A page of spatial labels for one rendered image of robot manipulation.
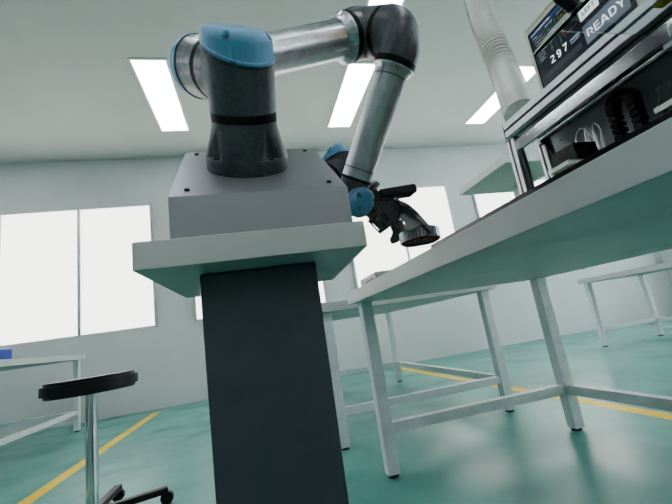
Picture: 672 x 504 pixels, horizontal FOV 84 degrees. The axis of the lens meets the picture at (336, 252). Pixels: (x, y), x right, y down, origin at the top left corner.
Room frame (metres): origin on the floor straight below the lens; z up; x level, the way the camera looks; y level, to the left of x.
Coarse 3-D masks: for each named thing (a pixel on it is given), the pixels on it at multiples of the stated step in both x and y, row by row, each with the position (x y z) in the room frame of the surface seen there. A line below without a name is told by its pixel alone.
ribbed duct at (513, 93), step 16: (464, 0) 2.09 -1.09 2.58; (480, 0) 2.00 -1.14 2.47; (480, 16) 2.00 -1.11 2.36; (496, 16) 1.99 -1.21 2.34; (480, 32) 2.01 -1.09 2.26; (496, 32) 1.96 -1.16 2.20; (480, 48) 2.03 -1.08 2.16; (496, 48) 1.93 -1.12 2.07; (496, 64) 1.93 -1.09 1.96; (512, 64) 1.89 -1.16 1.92; (496, 80) 1.92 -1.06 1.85; (512, 80) 1.84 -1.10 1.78; (512, 96) 1.78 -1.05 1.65; (528, 96) 1.75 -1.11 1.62; (512, 112) 1.81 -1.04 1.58
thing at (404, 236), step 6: (420, 228) 0.96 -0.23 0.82; (432, 228) 0.97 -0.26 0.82; (438, 228) 0.99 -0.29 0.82; (402, 234) 0.99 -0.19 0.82; (408, 234) 0.97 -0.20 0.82; (414, 234) 0.96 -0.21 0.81; (420, 234) 0.96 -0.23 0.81; (426, 234) 0.96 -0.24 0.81; (432, 234) 0.96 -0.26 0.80; (438, 234) 0.98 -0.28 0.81; (402, 240) 1.00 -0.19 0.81; (408, 240) 0.98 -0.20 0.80; (414, 240) 0.98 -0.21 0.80; (420, 240) 1.02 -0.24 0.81; (426, 240) 1.03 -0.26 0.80; (432, 240) 1.02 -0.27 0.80; (408, 246) 1.04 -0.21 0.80; (414, 246) 1.05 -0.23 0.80
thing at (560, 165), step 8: (576, 144) 0.77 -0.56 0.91; (584, 144) 0.78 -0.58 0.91; (592, 144) 0.78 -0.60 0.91; (560, 152) 0.80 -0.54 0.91; (568, 152) 0.78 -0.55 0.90; (576, 152) 0.77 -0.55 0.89; (584, 152) 0.77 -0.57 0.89; (592, 152) 0.77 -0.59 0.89; (552, 160) 0.83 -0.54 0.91; (560, 160) 0.81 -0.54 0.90; (568, 160) 0.76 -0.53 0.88; (576, 160) 0.77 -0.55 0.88; (560, 168) 0.79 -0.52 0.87
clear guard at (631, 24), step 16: (592, 0) 0.53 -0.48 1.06; (608, 0) 0.53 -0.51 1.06; (624, 0) 0.54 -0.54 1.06; (640, 0) 0.55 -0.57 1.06; (656, 0) 0.55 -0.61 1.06; (576, 16) 0.56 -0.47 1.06; (592, 16) 0.57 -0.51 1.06; (608, 16) 0.57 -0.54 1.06; (624, 16) 0.58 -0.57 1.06; (640, 16) 0.58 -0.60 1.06; (656, 16) 0.59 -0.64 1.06; (592, 32) 0.61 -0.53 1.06; (608, 32) 0.61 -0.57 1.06; (624, 32) 0.62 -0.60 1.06; (640, 32) 0.63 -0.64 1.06
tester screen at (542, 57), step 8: (560, 8) 0.79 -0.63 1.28; (552, 16) 0.81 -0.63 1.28; (560, 16) 0.79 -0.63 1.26; (544, 24) 0.84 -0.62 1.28; (552, 24) 0.82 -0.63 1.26; (536, 32) 0.86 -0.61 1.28; (544, 32) 0.84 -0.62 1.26; (560, 32) 0.80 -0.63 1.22; (568, 32) 0.79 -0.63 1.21; (576, 32) 0.77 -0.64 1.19; (536, 40) 0.87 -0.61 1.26; (552, 40) 0.83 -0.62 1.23; (560, 40) 0.81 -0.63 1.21; (568, 40) 0.79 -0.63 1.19; (576, 40) 0.77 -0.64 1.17; (584, 40) 0.76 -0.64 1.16; (592, 40) 0.74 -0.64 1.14; (536, 48) 0.88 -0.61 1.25; (544, 48) 0.86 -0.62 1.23; (552, 48) 0.84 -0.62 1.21; (584, 48) 0.76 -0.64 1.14; (536, 56) 0.88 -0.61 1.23; (544, 56) 0.86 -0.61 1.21; (576, 56) 0.79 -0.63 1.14; (544, 64) 0.87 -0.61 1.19; (568, 64) 0.81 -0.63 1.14; (544, 72) 0.88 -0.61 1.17; (544, 80) 0.88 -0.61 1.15
